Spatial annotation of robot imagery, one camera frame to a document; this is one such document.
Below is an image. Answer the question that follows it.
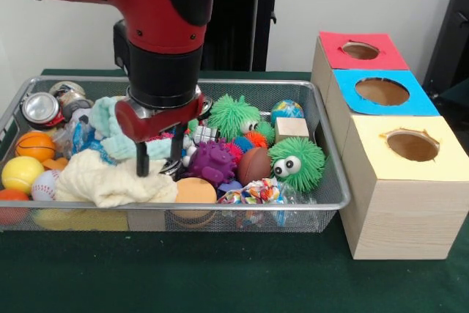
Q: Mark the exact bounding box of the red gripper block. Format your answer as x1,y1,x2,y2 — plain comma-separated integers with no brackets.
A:
114,93,205,177

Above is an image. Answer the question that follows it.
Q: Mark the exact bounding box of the mint waffle cloth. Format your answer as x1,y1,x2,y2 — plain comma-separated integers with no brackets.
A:
89,96,173,162

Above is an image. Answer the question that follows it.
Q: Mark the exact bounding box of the cream waffle cloth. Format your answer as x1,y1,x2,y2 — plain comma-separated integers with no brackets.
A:
54,150,179,208

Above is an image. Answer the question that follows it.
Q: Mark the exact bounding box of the green spiky ball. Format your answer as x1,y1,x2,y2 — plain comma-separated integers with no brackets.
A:
207,93,276,145

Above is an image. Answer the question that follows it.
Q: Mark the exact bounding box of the shallow mesh bin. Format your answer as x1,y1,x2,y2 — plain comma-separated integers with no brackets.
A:
0,76,351,233

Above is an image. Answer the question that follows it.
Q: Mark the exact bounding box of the wooden box with three holes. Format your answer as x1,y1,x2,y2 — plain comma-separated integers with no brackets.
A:
310,31,469,261

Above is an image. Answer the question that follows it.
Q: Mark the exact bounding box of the purple spiky toy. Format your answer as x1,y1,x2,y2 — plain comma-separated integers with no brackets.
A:
182,139,237,188

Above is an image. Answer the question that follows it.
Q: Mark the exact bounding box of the brown toy football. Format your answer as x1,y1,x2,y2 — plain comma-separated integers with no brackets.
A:
237,147,273,186

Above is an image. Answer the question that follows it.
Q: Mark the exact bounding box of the white baseball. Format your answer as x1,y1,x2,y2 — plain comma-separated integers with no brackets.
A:
31,169,62,202

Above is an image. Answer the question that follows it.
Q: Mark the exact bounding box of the orange toy basketball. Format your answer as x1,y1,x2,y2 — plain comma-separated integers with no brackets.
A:
15,130,56,163

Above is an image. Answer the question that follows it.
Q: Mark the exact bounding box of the crushed silver red can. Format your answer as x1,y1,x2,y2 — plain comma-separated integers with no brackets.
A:
21,92,66,127

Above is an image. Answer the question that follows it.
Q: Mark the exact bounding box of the yellow seamed ball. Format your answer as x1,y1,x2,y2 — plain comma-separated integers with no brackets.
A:
1,155,45,195

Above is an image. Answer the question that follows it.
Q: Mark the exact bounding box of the green fuzzy ball with eyes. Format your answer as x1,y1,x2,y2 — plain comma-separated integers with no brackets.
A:
268,136,326,193

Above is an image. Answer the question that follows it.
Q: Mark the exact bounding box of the dark green side tablecloth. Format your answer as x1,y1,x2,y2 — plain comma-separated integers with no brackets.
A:
437,84,469,108

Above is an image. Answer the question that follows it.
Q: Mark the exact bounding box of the black standing panel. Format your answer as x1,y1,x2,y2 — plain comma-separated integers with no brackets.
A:
421,0,469,108

